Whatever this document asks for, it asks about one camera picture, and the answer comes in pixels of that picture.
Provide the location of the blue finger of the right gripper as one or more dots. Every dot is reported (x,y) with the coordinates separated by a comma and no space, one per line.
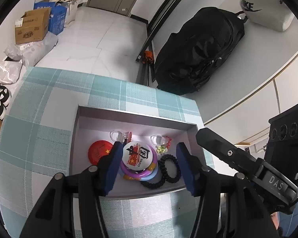
(234,157)

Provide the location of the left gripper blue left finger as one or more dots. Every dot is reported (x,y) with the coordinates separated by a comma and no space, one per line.
(94,182)

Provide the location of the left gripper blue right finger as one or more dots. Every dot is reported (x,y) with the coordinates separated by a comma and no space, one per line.
(203,182)

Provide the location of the red China badge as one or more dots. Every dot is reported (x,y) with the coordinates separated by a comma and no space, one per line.
(97,150)

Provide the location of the white China pin badge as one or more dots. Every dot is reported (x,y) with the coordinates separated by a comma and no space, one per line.
(137,156)

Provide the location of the red cartoon charm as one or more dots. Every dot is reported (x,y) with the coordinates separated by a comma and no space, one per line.
(165,142)

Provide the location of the silver phone box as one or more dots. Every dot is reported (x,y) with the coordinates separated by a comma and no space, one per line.
(145,139)

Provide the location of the teal plaid tablecloth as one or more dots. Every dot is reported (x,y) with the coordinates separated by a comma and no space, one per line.
(37,129)

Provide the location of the black backpack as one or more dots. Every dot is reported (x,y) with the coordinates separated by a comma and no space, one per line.
(190,57)

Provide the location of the white plastic packaging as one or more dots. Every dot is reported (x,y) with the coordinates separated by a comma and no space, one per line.
(25,55)

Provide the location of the white Nike bag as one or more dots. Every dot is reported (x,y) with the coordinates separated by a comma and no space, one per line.
(273,14)

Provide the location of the brown cardboard box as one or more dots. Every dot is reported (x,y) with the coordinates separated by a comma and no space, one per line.
(32,27)

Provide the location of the blue cardboard box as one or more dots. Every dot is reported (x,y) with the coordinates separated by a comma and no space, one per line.
(57,16)

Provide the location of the beige tote bag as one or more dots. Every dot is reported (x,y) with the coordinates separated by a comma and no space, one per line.
(71,6)

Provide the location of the clear ring yellow beads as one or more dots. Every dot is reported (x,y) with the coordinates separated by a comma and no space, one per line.
(156,141)

